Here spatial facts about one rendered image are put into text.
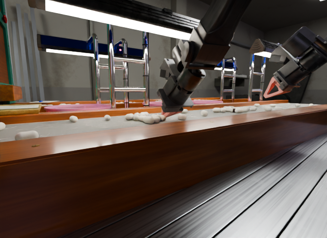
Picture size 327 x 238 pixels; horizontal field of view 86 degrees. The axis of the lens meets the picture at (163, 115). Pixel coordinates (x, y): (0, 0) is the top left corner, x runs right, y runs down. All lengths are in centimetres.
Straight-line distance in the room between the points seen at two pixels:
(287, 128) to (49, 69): 295
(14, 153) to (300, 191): 40
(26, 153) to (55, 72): 289
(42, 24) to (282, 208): 320
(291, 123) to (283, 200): 32
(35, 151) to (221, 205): 25
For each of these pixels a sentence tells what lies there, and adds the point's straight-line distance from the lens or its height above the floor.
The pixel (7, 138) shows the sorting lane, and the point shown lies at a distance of 46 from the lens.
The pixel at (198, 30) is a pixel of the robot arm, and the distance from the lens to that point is 40.
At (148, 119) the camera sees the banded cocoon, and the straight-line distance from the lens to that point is 49.
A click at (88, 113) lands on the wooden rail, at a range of 65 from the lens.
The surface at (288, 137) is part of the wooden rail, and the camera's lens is 62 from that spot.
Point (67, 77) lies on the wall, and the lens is 314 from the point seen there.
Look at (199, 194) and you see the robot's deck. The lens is 31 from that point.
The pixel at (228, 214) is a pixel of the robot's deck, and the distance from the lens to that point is 28.
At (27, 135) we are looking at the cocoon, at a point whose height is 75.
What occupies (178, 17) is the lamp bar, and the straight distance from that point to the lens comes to 71.
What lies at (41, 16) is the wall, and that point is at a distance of 326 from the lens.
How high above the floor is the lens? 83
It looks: 8 degrees down
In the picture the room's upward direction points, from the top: straight up
